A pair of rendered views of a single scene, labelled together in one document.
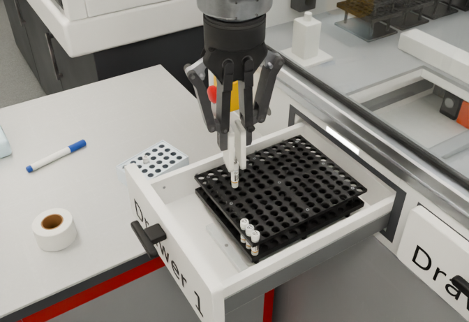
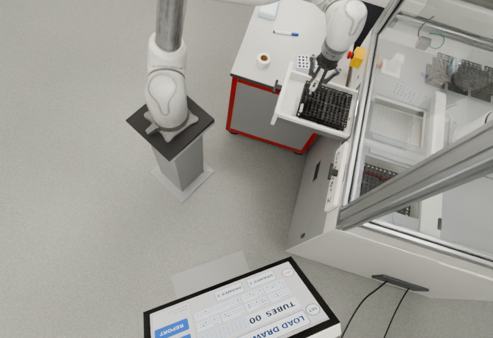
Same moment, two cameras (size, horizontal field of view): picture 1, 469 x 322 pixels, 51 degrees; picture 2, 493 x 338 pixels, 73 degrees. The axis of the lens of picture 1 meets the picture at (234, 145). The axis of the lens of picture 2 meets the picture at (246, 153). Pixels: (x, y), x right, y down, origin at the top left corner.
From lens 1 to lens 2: 0.83 m
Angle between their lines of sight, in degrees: 35
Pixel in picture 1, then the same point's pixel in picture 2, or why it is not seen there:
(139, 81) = not seen: hidden behind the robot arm
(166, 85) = not seen: hidden behind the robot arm
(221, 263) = (290, 109)
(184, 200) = (301, 83)
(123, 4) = not seen: outside the picture
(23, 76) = not seen: outside the picture
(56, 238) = (260, 64)
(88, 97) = (318, 14)
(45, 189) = (272, 43)
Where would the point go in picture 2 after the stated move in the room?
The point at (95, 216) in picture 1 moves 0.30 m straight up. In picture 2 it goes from (277, 65) to (291, 23)
